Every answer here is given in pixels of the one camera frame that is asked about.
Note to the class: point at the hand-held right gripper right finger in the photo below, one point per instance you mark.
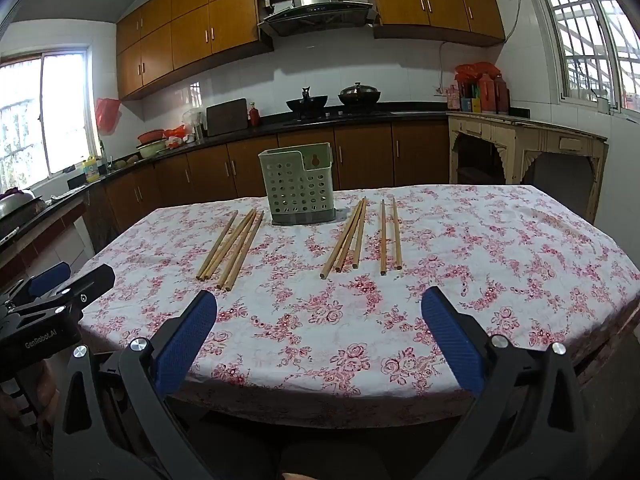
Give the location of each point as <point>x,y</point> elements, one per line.
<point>450,340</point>

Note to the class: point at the barred window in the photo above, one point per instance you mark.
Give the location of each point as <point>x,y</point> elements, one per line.
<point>585,35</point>

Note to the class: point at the red basin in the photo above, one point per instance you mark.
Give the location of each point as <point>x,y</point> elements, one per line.
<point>151,136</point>

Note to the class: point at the red bag over bottles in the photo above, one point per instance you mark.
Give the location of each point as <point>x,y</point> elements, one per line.
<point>475,70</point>

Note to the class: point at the metal bowl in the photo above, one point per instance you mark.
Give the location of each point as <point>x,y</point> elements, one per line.
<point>15,202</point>

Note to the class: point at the clear plastic bag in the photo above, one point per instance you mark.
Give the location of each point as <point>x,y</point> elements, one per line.
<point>194,122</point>

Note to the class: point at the dark cutting board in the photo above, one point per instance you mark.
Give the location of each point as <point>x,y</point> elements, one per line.
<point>227,117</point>

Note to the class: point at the pink carton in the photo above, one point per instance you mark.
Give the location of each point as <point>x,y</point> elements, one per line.
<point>453,99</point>

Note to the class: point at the wooden base cabinets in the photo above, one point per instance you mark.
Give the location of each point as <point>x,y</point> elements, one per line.
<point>305,155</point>

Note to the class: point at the black kitchen countertop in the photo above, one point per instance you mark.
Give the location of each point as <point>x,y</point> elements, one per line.
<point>350,117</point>

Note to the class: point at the pale green basin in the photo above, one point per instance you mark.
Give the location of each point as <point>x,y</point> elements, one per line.
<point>151,149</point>

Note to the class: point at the black wok with lid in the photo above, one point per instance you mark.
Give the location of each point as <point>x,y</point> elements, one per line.
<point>359,95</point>

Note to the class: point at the gas stove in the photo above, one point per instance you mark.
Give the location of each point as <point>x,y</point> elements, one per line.
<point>345,114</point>

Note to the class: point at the colourful seasoning boxes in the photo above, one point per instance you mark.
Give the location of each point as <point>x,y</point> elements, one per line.
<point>470,104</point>

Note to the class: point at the green perforated utensil holder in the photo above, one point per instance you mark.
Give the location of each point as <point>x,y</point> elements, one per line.
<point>295,185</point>

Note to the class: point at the floral tablecloth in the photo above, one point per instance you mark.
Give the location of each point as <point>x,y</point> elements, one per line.
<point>310,320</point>

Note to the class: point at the small red bottle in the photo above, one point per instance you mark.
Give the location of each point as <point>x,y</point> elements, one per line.
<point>254,116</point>

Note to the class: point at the cream wooden side table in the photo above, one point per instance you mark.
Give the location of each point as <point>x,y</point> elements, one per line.
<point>520,132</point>

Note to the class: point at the red plastic bag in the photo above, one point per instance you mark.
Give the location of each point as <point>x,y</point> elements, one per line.
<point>107,116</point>

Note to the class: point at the orange plastic bag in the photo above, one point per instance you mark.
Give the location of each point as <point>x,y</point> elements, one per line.
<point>175,136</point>

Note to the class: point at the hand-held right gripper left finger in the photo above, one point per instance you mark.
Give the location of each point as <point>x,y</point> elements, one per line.
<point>187,340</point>

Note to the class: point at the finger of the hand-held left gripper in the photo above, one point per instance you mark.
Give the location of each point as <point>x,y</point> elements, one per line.
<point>47,278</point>
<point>90,284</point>

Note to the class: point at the wooden wall cabinets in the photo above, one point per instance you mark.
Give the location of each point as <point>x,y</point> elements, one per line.
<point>190,30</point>

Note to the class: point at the yellow dish soap bottle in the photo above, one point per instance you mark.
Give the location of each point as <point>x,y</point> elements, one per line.
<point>91,171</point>

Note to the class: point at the sink faucet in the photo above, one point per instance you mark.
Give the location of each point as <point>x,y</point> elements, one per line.
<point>103,155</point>

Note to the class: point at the red plastic jug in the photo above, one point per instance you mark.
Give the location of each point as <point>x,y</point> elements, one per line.
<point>502,95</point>
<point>487,94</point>

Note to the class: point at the sliding window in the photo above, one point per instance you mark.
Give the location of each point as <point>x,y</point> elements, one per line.
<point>60,110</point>

